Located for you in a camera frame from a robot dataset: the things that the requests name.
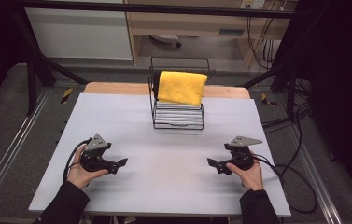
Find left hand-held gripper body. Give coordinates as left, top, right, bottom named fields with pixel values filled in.
left=79, top=133, right=120, bottom=175

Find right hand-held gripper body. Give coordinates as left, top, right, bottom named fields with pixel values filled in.
left=223, top=135, right=263, bottom=172

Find black wire rack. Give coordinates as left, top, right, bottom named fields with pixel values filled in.
left=147, top=56, right=212, bottom=131

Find yellow cloth with black edge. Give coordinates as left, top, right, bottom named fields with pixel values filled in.
left=152, top=70, right=209, bottom=107

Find person's left hand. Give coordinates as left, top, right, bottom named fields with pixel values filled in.
left=65, top=143, right=110, bottom=190

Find person's right hand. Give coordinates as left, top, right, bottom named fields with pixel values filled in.
left=225, top=150, right=265, bottom=192

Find white table board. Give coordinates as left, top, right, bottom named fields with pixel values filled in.
left=27, top=92, right=292, bottom=218

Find yellow black hazard tape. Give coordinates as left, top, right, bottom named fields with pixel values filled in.
left=60, top=87, right=74, bottom=105
left=260, top=92, right=277, bottom=107

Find wooden table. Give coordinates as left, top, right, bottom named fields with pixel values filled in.
left=83, top=81, right=251, bottom=100

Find white cabinet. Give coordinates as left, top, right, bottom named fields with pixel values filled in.
left=25, top=0, right=134, bottom=61

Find office chair base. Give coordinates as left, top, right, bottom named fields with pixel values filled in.
left=148, top=34, right=183, bottom=49

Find light wooden desk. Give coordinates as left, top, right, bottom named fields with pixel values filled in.
left=123, top=0, right=299, bottom=68

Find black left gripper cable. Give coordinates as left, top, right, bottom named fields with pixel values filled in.
left=62, top=138, right=92, bottom=185

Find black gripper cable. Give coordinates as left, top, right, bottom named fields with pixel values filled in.
left=251, top=153, right=318, bottom=215
left=62, top=138, right=92, bottom=185

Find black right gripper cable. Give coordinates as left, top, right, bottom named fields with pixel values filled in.
left=251, top=153, right=318, bottom=215

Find black floor cables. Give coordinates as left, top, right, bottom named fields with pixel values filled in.
left=260, top=77, right=315, bottom=176

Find aluminium floor rail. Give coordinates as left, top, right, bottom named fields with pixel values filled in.
left=285, top=122, right=344, bottom=224
left=0, top=88, right=52, bottom=214

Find black metal frame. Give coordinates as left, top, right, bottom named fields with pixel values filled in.
left=8, top=0, right=308, bottom=117

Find hanging black cables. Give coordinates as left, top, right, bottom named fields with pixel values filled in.
left=246, top=8, right=282, bottom=70

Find white wall socket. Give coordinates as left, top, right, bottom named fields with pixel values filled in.
left=240, top=0, right=267, bottom=10

